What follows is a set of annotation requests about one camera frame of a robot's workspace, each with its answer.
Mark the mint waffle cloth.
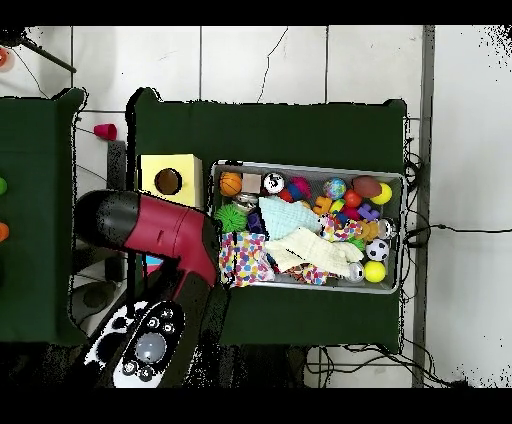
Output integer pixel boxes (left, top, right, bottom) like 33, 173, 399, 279
258, 195, 323, 241

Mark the polka-dot cloth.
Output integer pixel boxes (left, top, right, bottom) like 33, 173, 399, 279
319, 213, 363, 243
218, 230, 277, 289

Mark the cream waffle cloth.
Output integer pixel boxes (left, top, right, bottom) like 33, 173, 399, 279
264, 227, 365, 279

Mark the wooden box with three holes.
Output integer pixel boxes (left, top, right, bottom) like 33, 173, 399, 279
136, 153, 205, 277

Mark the silver mesh bin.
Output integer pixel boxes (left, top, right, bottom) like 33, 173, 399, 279
207, 159, 407, 296

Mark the large green spiky ball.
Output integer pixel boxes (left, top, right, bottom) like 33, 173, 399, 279
214, 204, 248, 234

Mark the wooden block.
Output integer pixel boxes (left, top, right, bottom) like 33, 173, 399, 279
241, 172, 263, 194

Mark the orange toy basketball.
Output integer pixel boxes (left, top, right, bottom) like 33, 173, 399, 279
219, 171, 244, 197

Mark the dark green table cloth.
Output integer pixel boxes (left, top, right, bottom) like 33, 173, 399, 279
126, 87, 408, 355
0, 87, 91, 346

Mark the small soccer ball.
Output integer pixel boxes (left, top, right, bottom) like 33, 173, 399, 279
365, 238, 390, 262

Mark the yellow ball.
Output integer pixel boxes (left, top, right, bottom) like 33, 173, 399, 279
363, 260, 388, 284

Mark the red plastic cup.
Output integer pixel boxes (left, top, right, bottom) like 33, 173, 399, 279
93, 122, 119, 142

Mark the black tripod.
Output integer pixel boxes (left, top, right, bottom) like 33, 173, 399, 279
0, 26, 77, 74

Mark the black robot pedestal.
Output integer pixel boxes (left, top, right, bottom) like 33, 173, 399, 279
215, 344, 309, 389

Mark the black floor cable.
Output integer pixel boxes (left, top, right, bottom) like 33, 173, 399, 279
401, 222, 512, 250

